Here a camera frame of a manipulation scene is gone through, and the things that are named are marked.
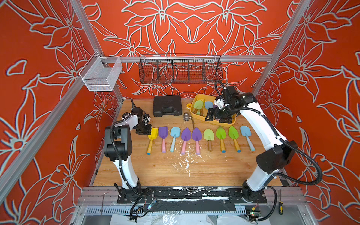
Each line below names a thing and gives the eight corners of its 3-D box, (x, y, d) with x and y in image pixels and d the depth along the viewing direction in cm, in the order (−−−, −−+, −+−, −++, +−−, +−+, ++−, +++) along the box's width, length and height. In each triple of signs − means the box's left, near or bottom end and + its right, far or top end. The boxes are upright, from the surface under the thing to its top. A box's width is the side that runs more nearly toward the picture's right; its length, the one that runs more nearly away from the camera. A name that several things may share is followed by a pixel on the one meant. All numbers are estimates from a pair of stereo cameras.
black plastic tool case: (152, 116, 109) (151, 113, 105) (155, 99, 121) (154, 95, 118) (182, 116, 108) (182, 113, 105) (181, 98, 121) (181, 95, 118)
